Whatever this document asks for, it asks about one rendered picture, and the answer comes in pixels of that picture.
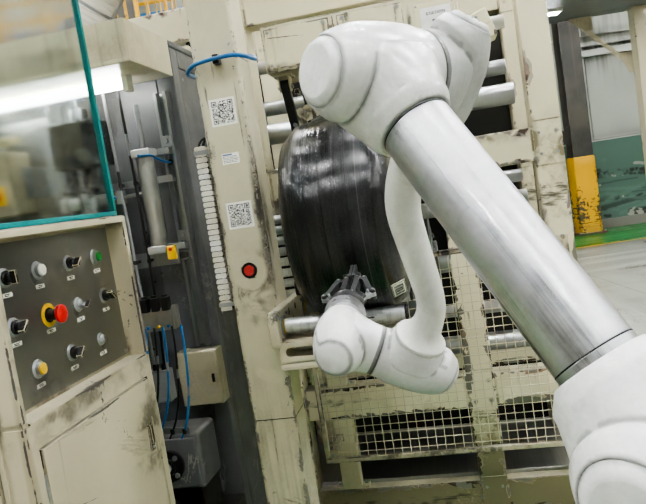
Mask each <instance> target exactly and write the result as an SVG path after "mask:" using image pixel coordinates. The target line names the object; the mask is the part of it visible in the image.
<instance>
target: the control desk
mask: <svg viewBox="0 0 646 504"><path fill-rule="evenodd" d="M146 351H148V345H147V339H146V334H145V328H144V323H143V317H142V312H141V306H140V301H139V295H138V290H137V284H136V279H135V273H134V267H133V262H132V256H131V251H130V245H129V240H128V234H127V229H126V223H125V218H124V216H122V215H119V216H117V215H116V216H108V217H100V218H92V219H84V220H75V221H67V222H59V223H51V224H42V225H35V226H27V227H19V228H10V229H2V230H0V504H176V502H175V497H174V491H173V486H172V480H171V475H170V469H169V464H168V458H167V453H166V447H165V441H164V436H163V430H162V425H161V419H160V414H159V408H158V403H157V397H156V392H155V386H154V381H153V375H152V369H151V364H150V358H149V354H147V353H146Z"/></svg>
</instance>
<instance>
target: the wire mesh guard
mask: <svg viewBox="0 0 646 504"><path fill-rule="evenodd" d="M556 237H557V238H558V239H559V240H563V245H564V246H565V248H566V249H567V250H568V251H569V252H570V249H569V241H568V234H567V233H565V234H558V235H556ZM432 252H433V255H434V257H438V256H445V255H452V254H456V260H457V254H460V253H461V251H460V250H459V249H458V248H453V249H446V250H438V251H432ZM533 367H537V372H538V367H542V366H538V365H537V366H533ZM311 369H312V375H313V381H314V388H315V394H316V400H317V407H318V413H319V419H320V425H321V432H322V438H323V444H324V451H325V457H326V464H334V463H348V462H361V461H374V460H387V459H400V458H414V457H427V456H440V455H453V454H466V453H479V452H493V451H506V450H519V449H532V448H545V447H558V446H564V443H563V440H562V439H560V440H557V439H556V440H547V437H552V436H547V435H546V436H540V437H546V441H538V438H539V437H537V430H536V429H542V428H536V423H535V428H531V429H535V430H536V437H528V433H527V438H519V436H518V438H515V439H518V443H510V440H514V439H510V438H509V439H502V440H509V443H508V444H501V440H491V434H490V440H489V441H500V444H495V445H492V442H491V445H483V443H482V446H474V443H476V442H473V436H472V442H464V437H463V443H473V446H470V447H465V444H464V447H457V448H456V444H463V443H455V437H454V443H452V444H455V448H447V445H451V444H439V445H446V448H444V449H438V443H437V445H429V443H428V445H426V446H428V448H429V446H437V449H431V450H430V449H429V450H421V448H420V450H418V451H412V447H403V445H402V447H401V448H402V451H403V448H411V451H405V452H395V450H394V452H393V453H386V450H387V449H386V448H385V449H377V446H376V451H377V450H385V453H380V454H378V452H377V454H369V451H374V450H369V449H368V450H363V451H368V454H367V455H361V453H360V455H354V456H344V453H349V452H343V446H342V452H338V453H343V456H341V457H339V458H334V459H331V457H330V446H333V448H334V445H345V444H342V440H341V444H334V443H333V445H329V440H328V438H330V437H328V433H327V427H326V421H329V423H330V421H334V420H330V417H329V413H330V412H329V411H328V412H324V408H323V405H326V404H327V398H326V396H333V395H326V392H325V395H324V396H325V398H326V404H323V402H322V396H321V389H320V388H324V391H325V388H328V387H325V386H324V387H320V383H319V380H323V385H324V379H323V373H322V379H319V377H318V372H320V371H318V370H317V368H311ZM512 369H518V372H519V369H522V368H519V365H518V368H512ZM512 369H510V368H509V369H502V370H509V375H510V370H512ZM542 375H551V374H548V370H547V374H542ZM542 375H539V372H538V375H532V376H538V380H539V376H542ZM521 377H529V383H530V377H531V376H529V369H528V376H521ZM521 377H520V372H519V377H511V376H510V378H501V385H502V379H510V382H511V378H519V379H520V378H521ZM541 384H549V391H550V384H551V383H549V376H548V383H541ZM541 384H540V380H539V384H530V385H521V380H520V387H521V386H530V391H531V385H539V387H540V385H541ZM516 404H523V410H524V404H526V403H516ZM536 411H543V418H544V411H547V410H543V404H542V410H536ZM536 411H534V407H533V411H525V410H524V412H515V406H514V412H513V413H515V420H516V413H524V417H525V412H533V414H534V412H536ZM324 413H328V417H329V420H325V414H324ZM510 422H516V428H517V422H521V421H510ZM498 423H507V430H506V431H508V437H509V431H517V435H518V428H517V430H508V423H509V422H507V416H506V422H498V418H497V423H489V419H488V423H486V424H488V426H489V424H498ZM506 431H499V425H498V431H494V432H506ZM528 438H537V441H534V442H529V441H528V442H521V443H519V439H527V440H528ZM489 441H482V435H481V441H477V442H489Z"/></svg>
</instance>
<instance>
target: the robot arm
mask: <svg viewBox="0 0 646 504"><path fill-rule="evenodd" d="M490 48H491V35H490V33H489V27H488V26H487V25H486V24H485V23H483V22H481V21H479V20H477V19H476V18H474V17H472V16H470V15H468V14H466V13H463V12H461V11H459V10H454V11H451V12H445V13H444V14H442V15H440V16H439V17H437V18H436V19H435V20H434V21H433V22H432V24H431V27H430V28H416V27H413V26H410V25H407V24H402V23H396V22H387V21H353V22H347V23H344V24H340V25H337V26H335V27H332V28H330V29H328V30H326V31H324V32H322V33H320V34H319V36H318V38H316V39H315V40H313V41H312V42H311V43H310V44H309V45H308V46H307V48H306V49H305V51H304V53H303V56H302V59H301V63H300V70H299V80H300V86H301V90H302V93H303V95H304V97H305V100H306V102H307V103H308V105H309V106H310V107H311V108H312V109H313V110H314V111H315V112H317V113H318V114H319V115H321V116H322V117H323V118H325V119H327V120H328V121H331V122H335V123H338V125H339V126H340V127H342V128H343V129H345V130H346V131H348V132H349V133H350V134H352V135H353V136H355V137H356V138H357V139H359V140H360V141H361V142H363V143H364V144H365V145H367V146H368V147H369V148H370V149H372V150H373V151H374V152H376V153H379V154H381V155H384V156H388V157H391V158H390V162H389V167H388V171H387V177H386V183H385V209H386V215H387V219H388V223H389V227H390V230H391V233H392V235H393V238H394V241H395V244H396V246H397V249H398V252H399V254H400V257H401V260H402V262H403V265H404V267H405V270H406V273H407V275H408V278H409V281H410V283H411V286H412V289H413V292H414V294H415V298H416V303H417V308H416V312H415V315H414V316H413V318H412V319H405V320H402V321H401V322H399V323H398V325H397V326H395V327H394V328H393V329H391V328H388V327H384V326H382V325H380V324H377V323H375V322H373V321H372V320H370V319H368V318H367V317H366V311H365V307H364V304H365V303H366V302H367V299H370V298H371V299H372V300H375V299H377V296H376V290H375V288H374V287H372V286H371V285H370V283H369V281H368V279H367V276H366V275H363V276H361V273H360V272H358V268H357V264H355V265H351V266H350V270H349V274H344V275H343V280H341V279H337V280H336V281H335V282H334V283H333V284H332V286H331V287H330V288H329V289H328V291H327V292H326V293H324V294H323V295H321V299H322V304H323V306H326V307H325V311H324V313H323V315H322V316H321V318H320V319H319V321H318V323H317V325H316V328H315V332H314V337H313V354H314V358H315V361H316V363H317V365H318V367H319V368H320V369H321V370H322V371H323V372H325V373H327V374H329V375H332V376H341V375H346V374H349V373H351V372H361V373H365V374H368V375H371V376H373V377H376V378H377V379H379V380H381V381H383V382H385V383H387V384H390V385H393V386H395V387H398V388H402V389H405V390H408V391H412V392H416V393H421V394H429V395H434V394H441V393H443V392H445V391H447V390H449V389H450V388H451V387H452V386H453V384H454V383H455V381H456V379H457V376H458V373H459V365H458V360H457V358H456V357H455V355H454V354H453V353H452V351H451V350H450V349H448V348H447V347H445V346H446V344H445V340H444V338H443V336H442V335H441V332H442V328H443V324H444V320H445V313H446V302H445V295H444V290H443V286H442V283H441V279H440V276H439V272H438V269H437V266H436V262H435V259H434V255H433V252H432V249H431V245H430V242H429V239H428V235H427V232H426V228H425V225H424V221H423V217H422V212H421V198H422V200H423V201H424V202H425V204H426V205H427V206H428V208H429V209H430V210H431V212H432V213H433V215H434V216H435V217H436V219H437V220H438V221H439V223H440V224H441V225H442V227H443V228H444V229H445V231H446V232H447V234H448V235H449V236H450V238H451V239H452V240H453V242H454V243H455V244H456V246H457V247H458V249H459V250H460V251H461V253H462V254H463V255H464V257H465V258H466V259H467V261H468V262H469V264H470V265H471V266H472V268H473V269H474V270H475V272H476V273H477V274H478V276H479V277H480V278H481V280H482V281H483V283H484V284H485V285H486V287H487V288H488V289H489V291H490V292H491V293H492V295H493V296H494V298H495V299H496V300H497V302H498V303H499V304H500V306H501V307H502V308H503V310H504V311H505V312H506V314H507V315H508V317H509V318H510V319H511V321H512V322H513V323H514V325H515V326H516V327H517V329H518V330H519V332H520V333H521V334H522V336H523V337H524V338H525V340H526V341H527V342H528V344H529V345H530V347H531V348H532V349H533V351H534V352H535V353H536V355H537V356H538V357H539V359H540V360H541V361H542V363H543V364H544V366H545V367H546V368H547V370H548V371H549V372H550V374H551V375H552V376H553V378H554V379H555V381H556V382H557V383H558V385H559V386H560V387H559V388H558V389H556V391H555V392H554V400H553V419H554V421H555V423H556V424H557V426H558V429H559V432H560V434H561V437H562V440H563V443H564V446H565V448H566V451H567V454H568V458H569V461H570V463H569V479H570V485H571V490H572V494H573V497H574V500H575V503H576V504H646V334H641V335H639V336H638V335H637V334H636V333H635V332H634V330H633V329H632V328H631V327H630V326H629V324H628V323H627V322H626V321H625V319H624V318H623V317H622V316H621V315H620V313H619V312H618V311H617V310H616V308H615V307H614V306H613V305H612V304H611V302H610V301H609V300H608V299H607V298H606V296H605V295H604V294H603V293H602V291H601V290H600V289H599V288H598V287H597V285H596V284H595V283H594V282H593V280H592V279H591V278H590V277H589V276H588V274H587V273H586V272H585V271H584V270H583V268H582V267H581V266H580V265H579V263H578V262H577V261H576V260H575V259H574V257H573V256H572V255H571V254H570V252H569V251H568V250H567V249H566V248H565V246H564V245H563V244H562V243H561V242H560V240H559V239H558V238H557V237H556V235H555V234H554V233H553V232H552V231H551V229H550V228H549V227H548V226H547V225H546V223H545V222H544V221H543V220H542V218H541V217H540V216H539V215H538V214H537V212H536V211H535V210H534V209H533V207H532V206H531V205H530V204H529V203H528V201H527V200H526V199H525V198H524V197H523V195H522V194H521V193H520V192H519V190H518V189H517V188H516V187H515V186H514V184H513V183H512V182H511V181H510V179H509V178H508V177H507V176H506V175H505V173H504V172H503V171H502V170H501V169H500V167H499V166H498V165H497V164H496V162H495V161H494V160H493V159H492V158H491V156H490V155H489V154H488V153H487V151H486V150H485V149H484V148H483V147H482V145H481V144H480V143H479V142H478V141H477V139H476V138H475V137H474V136H473V134H472V133H471V132H470V131H469V130H468V128H467V127H466V126H465V125H464V123H465V121H466V120H467V118H468V116H469V115H470V112H471V110H472V108H473V106H474V104H475V101H476V99H477V96H478V94H479V92H480V89H481V87H482V84H483V81H484V78H485V76H486V72H487V68H488V63H489V57H490ZM361 285H363V287H364V289H365V291H366V292H365V293H366V294H365V293H363V292H361V291H360V288H361ZM350 287H351V289H350ZM349 289H350V290H349Z"/></svg>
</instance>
